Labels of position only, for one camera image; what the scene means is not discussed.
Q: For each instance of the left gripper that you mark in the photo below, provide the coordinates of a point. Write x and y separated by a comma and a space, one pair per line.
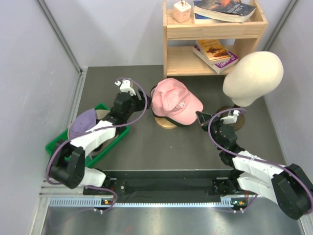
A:
142, 103

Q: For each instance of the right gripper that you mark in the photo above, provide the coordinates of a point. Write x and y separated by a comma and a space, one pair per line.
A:
203, 118

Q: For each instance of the dark green baseball cap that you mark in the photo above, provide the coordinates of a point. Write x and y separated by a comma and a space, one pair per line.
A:
180, 118

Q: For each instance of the light pink baseball cap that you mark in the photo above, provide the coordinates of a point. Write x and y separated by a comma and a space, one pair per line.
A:
171, 95

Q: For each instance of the lavender cap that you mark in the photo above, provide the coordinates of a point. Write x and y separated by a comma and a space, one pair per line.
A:
82, 123

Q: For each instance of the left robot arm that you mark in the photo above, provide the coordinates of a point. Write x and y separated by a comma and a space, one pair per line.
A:
67, 162

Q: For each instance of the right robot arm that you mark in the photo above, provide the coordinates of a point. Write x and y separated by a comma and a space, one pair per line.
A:
287, 186

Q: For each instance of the wooden hat stand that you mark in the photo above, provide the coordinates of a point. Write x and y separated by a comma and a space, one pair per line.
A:
164, 123

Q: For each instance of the dark mannequin stand base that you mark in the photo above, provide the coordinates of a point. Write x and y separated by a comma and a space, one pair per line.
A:
240, 120

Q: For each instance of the purple white book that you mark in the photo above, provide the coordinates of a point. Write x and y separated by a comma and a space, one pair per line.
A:
217, 67

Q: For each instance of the wooden shelf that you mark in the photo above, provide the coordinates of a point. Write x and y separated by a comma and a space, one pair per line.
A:
182, 61

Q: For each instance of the white mannequin head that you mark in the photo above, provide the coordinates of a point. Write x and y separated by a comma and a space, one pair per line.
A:
254, 76

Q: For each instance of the orange cover book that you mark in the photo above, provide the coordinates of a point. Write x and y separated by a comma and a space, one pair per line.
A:
213, 50

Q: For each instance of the green plastic tray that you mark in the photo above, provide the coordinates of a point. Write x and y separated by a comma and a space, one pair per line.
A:
89, 162

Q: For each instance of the blue book under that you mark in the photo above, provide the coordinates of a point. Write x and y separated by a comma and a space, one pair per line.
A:
199, 19

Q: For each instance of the pink power cube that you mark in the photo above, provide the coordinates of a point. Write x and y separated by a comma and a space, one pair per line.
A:
181, 11

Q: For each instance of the dark cover book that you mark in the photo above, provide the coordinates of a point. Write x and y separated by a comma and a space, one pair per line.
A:
224, 10

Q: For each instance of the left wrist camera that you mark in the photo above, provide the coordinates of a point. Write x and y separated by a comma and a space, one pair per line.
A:
125, 86

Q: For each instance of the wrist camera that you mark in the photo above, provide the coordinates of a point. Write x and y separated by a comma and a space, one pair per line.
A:
125, 86
231, 117

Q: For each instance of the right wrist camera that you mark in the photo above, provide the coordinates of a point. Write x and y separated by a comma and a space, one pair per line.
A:
231, 117

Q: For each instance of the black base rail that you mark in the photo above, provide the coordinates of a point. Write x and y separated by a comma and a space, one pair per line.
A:
171, 186

